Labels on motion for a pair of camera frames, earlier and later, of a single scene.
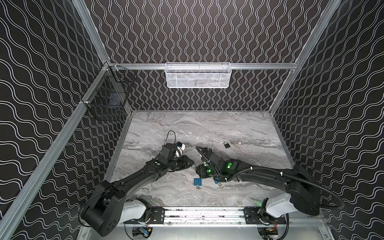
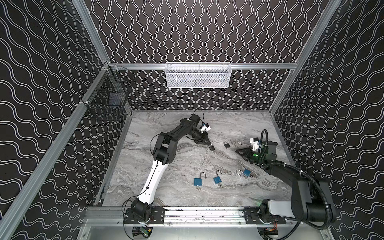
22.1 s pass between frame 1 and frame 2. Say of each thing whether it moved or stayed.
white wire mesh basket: stayed
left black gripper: moved
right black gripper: moved
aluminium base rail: stayed
